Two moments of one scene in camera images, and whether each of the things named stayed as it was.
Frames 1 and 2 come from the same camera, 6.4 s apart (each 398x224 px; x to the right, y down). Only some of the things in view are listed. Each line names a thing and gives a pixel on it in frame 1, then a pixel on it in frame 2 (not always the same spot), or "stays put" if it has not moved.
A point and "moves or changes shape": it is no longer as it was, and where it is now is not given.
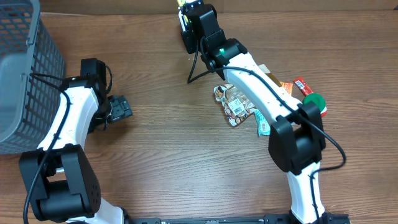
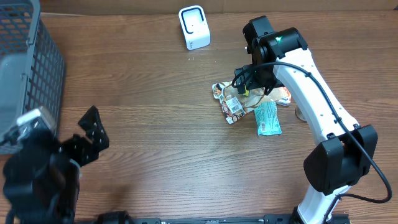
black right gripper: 189,40 to 248,78
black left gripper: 121,109 to 74,149
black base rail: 328,218 stays put
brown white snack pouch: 236,106 stays put
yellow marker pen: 181,2 moves or changes shape
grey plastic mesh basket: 32,74 stays put
